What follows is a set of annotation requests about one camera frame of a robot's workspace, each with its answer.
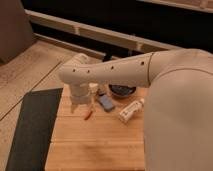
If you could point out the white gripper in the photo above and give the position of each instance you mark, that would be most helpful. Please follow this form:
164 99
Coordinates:
80 94

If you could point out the white glue bottle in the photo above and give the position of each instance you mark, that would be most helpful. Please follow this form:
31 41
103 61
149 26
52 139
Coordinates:
126 113

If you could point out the dark grey mat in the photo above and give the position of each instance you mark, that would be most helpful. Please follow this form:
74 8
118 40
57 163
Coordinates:
33 130

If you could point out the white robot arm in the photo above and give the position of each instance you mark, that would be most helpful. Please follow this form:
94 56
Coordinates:
178 109

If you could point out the wooden board table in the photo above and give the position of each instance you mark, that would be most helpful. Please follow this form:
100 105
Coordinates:
99 143

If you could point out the orange carrot toy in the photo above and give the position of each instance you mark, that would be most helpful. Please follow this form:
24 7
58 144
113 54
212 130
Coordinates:
88 115

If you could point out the brown cabinet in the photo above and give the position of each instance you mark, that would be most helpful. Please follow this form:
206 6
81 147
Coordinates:
16 34

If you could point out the dark bowl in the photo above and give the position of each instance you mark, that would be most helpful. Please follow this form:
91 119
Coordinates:
122 91

